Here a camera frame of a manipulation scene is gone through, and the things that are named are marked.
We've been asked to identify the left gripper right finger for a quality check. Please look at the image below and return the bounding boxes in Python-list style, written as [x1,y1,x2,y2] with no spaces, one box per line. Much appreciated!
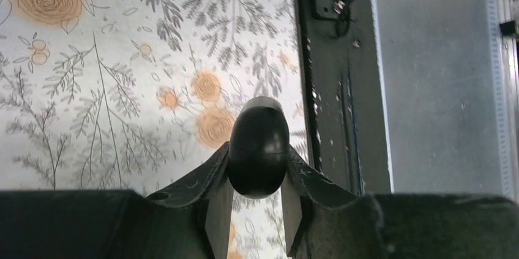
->
[281,150,518,258]

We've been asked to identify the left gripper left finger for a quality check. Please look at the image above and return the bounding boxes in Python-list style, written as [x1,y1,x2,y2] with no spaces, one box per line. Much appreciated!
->
[1,143,233,258]

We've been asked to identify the black earbud charging case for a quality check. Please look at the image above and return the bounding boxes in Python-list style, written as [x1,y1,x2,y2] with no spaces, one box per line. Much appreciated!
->
[226,96,289,200]

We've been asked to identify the floral patterned mat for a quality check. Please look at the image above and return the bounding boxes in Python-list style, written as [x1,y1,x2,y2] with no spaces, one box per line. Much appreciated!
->
[0,0,313,259]

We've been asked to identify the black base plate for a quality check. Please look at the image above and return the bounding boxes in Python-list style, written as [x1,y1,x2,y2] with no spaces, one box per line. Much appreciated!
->
[294,0,392,195]

